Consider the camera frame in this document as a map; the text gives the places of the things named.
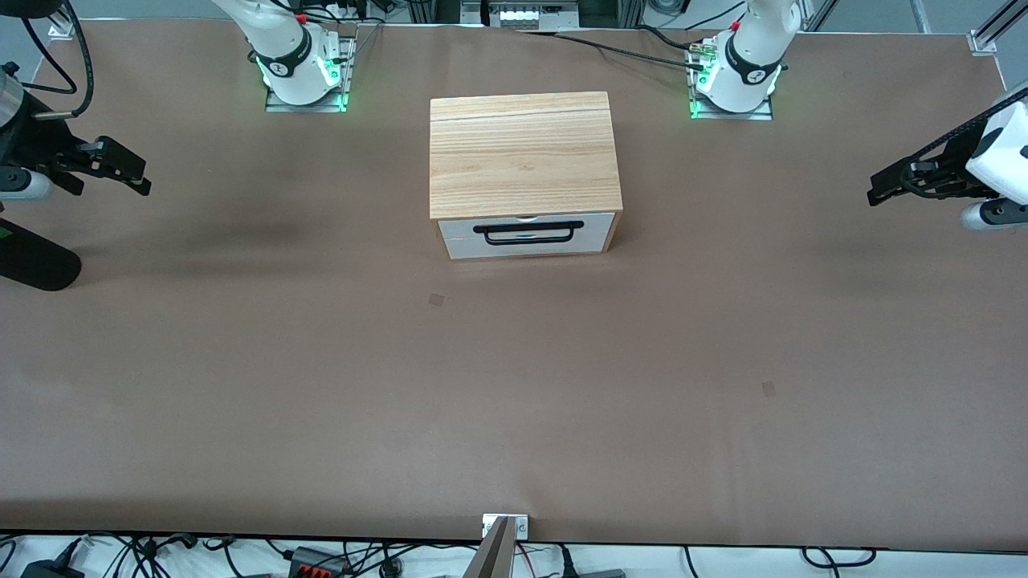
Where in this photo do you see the wooden drawer cabinet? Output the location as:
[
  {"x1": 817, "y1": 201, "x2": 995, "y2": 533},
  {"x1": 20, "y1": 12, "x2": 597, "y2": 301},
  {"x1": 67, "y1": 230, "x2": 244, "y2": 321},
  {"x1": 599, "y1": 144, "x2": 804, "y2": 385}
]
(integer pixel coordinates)
[{"x1": 430, "y1": 91, "x2": 624, "y2": 260}]

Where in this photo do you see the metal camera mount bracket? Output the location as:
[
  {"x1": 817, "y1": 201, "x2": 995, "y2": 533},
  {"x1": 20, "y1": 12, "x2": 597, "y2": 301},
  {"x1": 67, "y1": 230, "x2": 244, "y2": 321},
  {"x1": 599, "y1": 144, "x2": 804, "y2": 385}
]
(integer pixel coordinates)
[{"x1": 462, "y1": 514, "x2": 529, "y2": 578}]

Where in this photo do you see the black orange connector block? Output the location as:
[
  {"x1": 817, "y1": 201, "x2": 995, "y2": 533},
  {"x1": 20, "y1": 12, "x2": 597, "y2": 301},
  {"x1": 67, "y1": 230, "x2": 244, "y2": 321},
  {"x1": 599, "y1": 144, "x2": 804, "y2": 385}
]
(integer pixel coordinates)
[{"x1": 288, "y1": 546, "x2": 352, "y2": 578}]

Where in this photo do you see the brown table mat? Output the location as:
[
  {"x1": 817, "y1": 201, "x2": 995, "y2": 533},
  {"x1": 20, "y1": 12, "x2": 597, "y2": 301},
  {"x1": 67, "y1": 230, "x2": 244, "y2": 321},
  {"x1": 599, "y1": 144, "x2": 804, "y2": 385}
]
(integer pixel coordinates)
[{"x1": 0, "y1": 18, "x2": 1028, "y2": 555}]

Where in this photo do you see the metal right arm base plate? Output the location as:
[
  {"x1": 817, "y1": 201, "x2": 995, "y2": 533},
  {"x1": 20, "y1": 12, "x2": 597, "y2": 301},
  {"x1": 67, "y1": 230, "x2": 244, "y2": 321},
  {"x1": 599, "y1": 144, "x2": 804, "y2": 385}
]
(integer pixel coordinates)
[{"x1": 265, "y1": 36, "x2": 356, "y2": 113}]

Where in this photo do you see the black cable across table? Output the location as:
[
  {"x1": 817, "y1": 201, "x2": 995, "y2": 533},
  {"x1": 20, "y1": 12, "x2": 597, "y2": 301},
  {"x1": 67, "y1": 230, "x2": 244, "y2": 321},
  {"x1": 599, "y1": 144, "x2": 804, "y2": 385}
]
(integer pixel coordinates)
[{"x1": 514, "y1": 28, "x2": 708, "y2": 71}]

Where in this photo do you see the white drawer with black handle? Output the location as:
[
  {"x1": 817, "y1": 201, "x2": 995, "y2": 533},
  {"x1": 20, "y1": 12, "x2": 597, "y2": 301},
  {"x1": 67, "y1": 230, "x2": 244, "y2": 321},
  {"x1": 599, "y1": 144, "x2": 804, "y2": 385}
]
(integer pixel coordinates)
[{"x1": 436, "y1": 213, "x2": 617, "y2": 245}]

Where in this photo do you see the white power strip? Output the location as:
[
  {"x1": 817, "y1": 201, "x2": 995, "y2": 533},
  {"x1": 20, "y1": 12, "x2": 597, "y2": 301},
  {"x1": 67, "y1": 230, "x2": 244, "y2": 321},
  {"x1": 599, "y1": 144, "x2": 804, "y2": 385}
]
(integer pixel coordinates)
[{"x1": 488, "y1": 2, "x2": 581, "y2": 30}]

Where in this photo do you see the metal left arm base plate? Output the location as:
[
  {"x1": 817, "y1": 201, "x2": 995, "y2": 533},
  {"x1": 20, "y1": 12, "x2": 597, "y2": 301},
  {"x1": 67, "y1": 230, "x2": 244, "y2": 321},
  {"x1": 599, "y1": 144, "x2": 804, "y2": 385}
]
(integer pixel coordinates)
[{"x1": 688, "y1": 47, "x2": 774, "y2": 121}]

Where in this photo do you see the black looped floor cable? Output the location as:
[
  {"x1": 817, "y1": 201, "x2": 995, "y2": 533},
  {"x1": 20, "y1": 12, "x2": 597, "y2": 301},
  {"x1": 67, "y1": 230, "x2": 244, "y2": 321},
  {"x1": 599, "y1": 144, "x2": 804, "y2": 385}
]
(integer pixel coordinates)
[{"x1": 803, "y1": 547, "x2": 876, "y2": 569}]

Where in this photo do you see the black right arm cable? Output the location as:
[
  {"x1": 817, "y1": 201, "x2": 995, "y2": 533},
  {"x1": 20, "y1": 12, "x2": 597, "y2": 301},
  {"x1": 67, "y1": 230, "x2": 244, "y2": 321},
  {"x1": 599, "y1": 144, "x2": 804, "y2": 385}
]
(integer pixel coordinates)
[{"x1": 20, "y1": 0, "x2": 94, "y2": 120}]

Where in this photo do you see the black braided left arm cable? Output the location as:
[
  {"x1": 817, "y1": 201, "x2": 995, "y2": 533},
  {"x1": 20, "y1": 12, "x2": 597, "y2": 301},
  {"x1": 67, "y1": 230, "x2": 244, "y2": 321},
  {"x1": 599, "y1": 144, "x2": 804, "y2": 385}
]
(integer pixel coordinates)
[{"x1": 899, "y1": 87, "x2": 1028, "y2": 197}]

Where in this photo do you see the aluminium profile frame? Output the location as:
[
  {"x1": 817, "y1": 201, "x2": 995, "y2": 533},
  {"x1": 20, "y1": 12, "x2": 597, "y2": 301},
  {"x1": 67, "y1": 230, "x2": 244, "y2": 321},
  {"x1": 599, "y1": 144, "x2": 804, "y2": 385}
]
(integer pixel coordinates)
[{"x1": 976, "y1": 0, "x2": 1028, "y2": 45}]

